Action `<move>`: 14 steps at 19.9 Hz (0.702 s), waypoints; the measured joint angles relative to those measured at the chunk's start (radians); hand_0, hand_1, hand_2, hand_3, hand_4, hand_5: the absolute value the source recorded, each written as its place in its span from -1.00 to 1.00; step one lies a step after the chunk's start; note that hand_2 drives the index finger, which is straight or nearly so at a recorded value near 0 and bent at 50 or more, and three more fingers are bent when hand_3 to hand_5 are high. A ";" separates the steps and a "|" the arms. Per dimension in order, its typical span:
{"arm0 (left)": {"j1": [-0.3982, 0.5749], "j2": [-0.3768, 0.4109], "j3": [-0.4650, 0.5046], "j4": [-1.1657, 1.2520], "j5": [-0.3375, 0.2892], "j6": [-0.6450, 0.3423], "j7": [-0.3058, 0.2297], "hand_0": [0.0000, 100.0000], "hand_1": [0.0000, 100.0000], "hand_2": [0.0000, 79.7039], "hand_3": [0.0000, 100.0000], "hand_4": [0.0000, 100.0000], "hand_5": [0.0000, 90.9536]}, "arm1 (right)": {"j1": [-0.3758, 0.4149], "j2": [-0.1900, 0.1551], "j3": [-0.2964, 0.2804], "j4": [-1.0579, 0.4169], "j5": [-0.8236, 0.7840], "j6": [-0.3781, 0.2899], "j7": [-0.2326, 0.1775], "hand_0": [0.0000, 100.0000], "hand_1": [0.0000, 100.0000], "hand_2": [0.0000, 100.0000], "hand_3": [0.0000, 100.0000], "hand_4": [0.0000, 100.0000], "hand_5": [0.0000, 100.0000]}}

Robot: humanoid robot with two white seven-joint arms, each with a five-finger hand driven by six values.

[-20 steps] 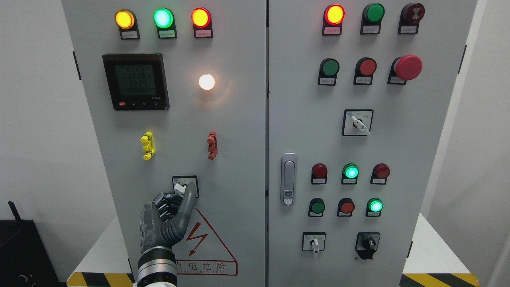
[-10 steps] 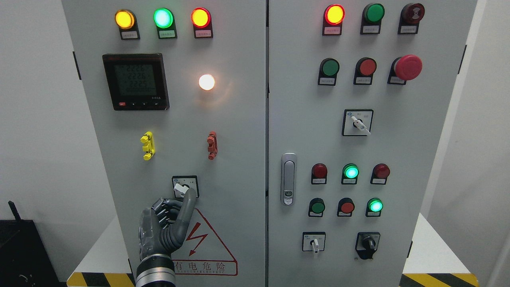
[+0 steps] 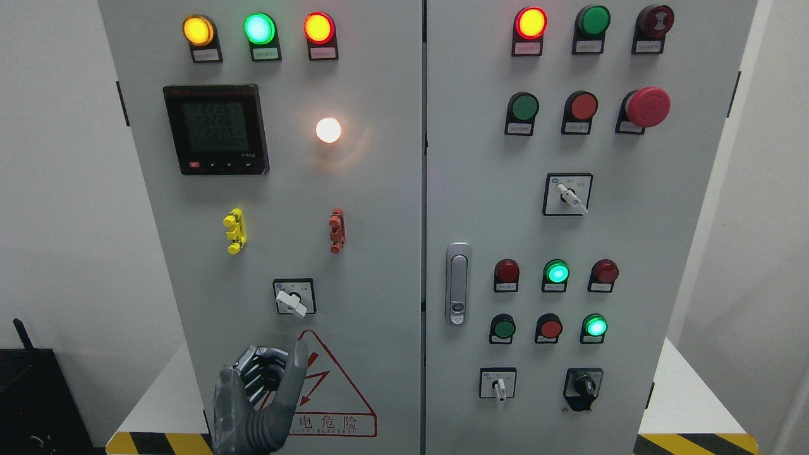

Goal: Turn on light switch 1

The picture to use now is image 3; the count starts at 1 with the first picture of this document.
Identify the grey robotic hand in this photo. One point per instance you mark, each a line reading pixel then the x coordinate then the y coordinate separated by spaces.
pixel 255 399

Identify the white rotary light switch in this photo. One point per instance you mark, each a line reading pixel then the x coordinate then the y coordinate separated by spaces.
pixel 294 296

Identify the yellow indicator light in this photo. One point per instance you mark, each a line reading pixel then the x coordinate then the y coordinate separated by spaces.
pixel 201 33

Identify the red electric hazard warning sticker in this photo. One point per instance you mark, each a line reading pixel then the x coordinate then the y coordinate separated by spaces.
pixel 330 404

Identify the yellow terminal clip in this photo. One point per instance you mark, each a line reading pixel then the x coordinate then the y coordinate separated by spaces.
pixel 235 230

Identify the red terminal clip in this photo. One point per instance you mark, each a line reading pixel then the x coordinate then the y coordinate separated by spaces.
pixel 337 228

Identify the black box with antenna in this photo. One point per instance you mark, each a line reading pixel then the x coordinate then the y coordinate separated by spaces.
pixel 38 413

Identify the green push button lower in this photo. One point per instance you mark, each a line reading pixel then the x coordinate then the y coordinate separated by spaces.
pixel 502 329

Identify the green push button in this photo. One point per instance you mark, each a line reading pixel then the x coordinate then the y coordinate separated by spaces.
pixel 591 24
pixel 502 329

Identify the left grey cabinet door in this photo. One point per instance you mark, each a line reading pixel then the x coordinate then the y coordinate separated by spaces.
pixel 368 296

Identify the grey cabinet door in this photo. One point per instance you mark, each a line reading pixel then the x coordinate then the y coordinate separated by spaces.
pixel 486 189
pixel 368 296

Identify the black digital power meter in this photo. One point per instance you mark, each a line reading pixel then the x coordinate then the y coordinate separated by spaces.
pixel 217 129

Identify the dark red indicator left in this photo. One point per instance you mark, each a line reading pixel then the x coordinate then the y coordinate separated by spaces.
pixel 506 275

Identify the dark red indicator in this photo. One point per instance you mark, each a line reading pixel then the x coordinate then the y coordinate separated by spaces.
pixel 506 275
pixel 603 276

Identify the clear white indicator lamp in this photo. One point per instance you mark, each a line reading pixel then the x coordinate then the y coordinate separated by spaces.
pixel 328 130

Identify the red push button lower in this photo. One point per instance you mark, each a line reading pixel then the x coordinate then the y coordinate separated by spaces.
pixel 548 329

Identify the green lit indicator middle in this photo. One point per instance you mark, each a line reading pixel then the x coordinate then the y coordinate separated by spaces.
pixel 555 276

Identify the green lit button lower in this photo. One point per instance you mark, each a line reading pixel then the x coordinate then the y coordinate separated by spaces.
pixel 593 329

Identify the dark red indicator right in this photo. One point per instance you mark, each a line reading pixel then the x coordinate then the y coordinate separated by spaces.
pixel 603 276

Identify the green indicator light top left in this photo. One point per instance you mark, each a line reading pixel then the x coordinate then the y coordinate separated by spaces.
pixel 262 35

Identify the red indicator light top left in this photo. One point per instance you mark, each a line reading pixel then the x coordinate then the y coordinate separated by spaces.
pixel 320 32

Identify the green push button second row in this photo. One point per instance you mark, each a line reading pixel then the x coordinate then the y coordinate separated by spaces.
pixel 520 114

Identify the right grey cabinet door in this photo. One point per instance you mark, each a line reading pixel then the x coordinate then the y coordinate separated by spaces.
pixel 486 189

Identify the white platform with hazard stripes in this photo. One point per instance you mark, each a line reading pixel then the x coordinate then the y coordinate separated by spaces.
pixel 683 416

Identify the red push button second row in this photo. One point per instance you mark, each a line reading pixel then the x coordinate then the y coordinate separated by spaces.
pixel 579 111

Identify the red lit indicator right door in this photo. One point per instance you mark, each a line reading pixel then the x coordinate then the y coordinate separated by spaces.
pixel 528 32

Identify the red emergency stop button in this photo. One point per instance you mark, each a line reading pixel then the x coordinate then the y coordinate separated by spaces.
pixel 641 109

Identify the green push button top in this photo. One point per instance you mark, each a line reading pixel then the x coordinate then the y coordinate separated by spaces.
pixel 591 24

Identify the dark red buzzer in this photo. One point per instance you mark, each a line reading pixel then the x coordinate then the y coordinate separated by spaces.
pixel 651 27

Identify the white selector switch lower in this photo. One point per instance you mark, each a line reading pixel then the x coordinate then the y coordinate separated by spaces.
pixel 497 383

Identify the white selector switch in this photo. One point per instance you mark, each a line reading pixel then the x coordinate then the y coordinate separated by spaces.
pixel 497 383
pixel 567 194

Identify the silver door handle lock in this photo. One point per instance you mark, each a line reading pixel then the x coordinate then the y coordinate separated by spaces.
pixel 457 273

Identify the black key selector switch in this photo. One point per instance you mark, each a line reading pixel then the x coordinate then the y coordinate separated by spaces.
pixel 581 387

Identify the white selector switch right upper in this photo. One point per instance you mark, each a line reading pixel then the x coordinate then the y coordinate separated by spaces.
pixel 567 194

